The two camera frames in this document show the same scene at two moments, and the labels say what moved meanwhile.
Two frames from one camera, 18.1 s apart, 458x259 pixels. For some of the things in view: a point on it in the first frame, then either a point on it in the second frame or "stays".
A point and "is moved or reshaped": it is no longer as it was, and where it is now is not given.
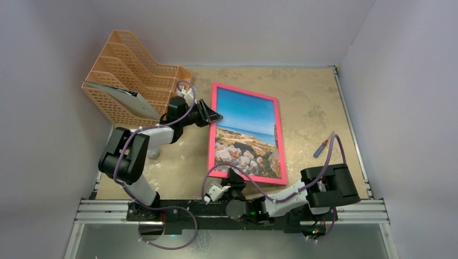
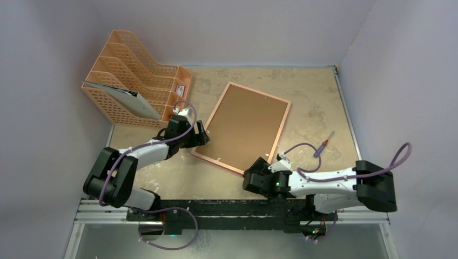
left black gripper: (206, 115) to (201, 140)
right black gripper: (234, 181) to (255, 171)
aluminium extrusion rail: (113, 211) stays
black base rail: (198, 216) stays
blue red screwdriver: (323, 144) stays
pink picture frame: (211, 171) is moved or reshaped
